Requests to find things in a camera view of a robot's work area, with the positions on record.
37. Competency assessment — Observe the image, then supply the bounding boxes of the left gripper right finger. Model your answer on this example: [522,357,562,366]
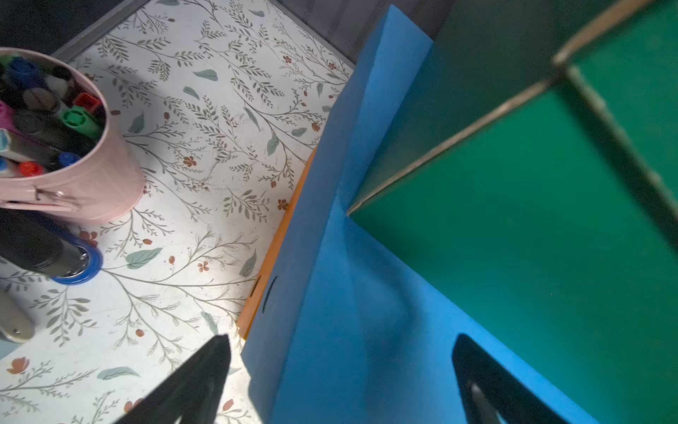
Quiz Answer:
[452,333,566,423]

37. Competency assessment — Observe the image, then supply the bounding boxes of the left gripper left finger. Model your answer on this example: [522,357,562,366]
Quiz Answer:
[118,335,231,424]

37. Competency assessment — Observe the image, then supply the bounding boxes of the orange shoebox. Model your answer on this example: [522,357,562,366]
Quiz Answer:
[237,149,317,340]

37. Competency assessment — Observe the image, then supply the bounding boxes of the blue shoebox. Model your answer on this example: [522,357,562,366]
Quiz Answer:
[242,7,591,423]

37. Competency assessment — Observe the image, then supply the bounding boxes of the green shoebox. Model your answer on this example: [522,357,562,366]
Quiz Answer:
[349,1,677,423]

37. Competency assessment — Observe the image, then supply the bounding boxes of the blue stapler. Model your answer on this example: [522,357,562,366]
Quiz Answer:
[1,208,103,285]

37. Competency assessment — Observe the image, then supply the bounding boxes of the pink pen cup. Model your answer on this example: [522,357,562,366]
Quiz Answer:
[1,48,145,224]

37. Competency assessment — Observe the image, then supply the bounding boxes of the floral table mat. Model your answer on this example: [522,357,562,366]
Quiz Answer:
[1,1,352,423]

